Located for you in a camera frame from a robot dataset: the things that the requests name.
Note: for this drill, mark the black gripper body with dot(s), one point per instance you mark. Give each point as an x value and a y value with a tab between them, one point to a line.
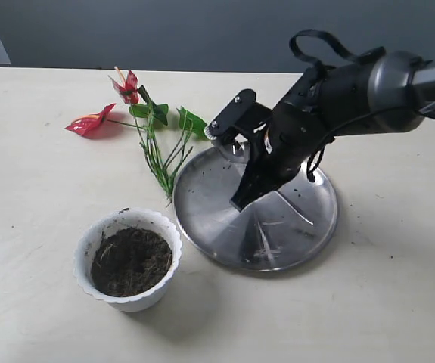
321	105

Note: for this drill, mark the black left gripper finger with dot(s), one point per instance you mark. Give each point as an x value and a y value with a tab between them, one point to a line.
258	180

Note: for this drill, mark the artificial red anthurium plant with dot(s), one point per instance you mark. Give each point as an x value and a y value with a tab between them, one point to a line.
147	118

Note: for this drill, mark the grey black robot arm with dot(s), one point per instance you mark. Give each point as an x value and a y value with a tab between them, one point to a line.
391	95

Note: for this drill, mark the white scalloped plastic pot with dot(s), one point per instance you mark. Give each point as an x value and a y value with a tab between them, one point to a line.
90	242

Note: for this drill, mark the dark potting soil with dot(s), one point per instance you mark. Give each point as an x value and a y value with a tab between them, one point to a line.
130	262

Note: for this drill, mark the round stainless steel plate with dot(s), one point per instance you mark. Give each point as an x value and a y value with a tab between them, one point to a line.
281	230

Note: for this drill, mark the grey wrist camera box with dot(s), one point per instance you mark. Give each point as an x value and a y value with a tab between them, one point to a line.
243	115

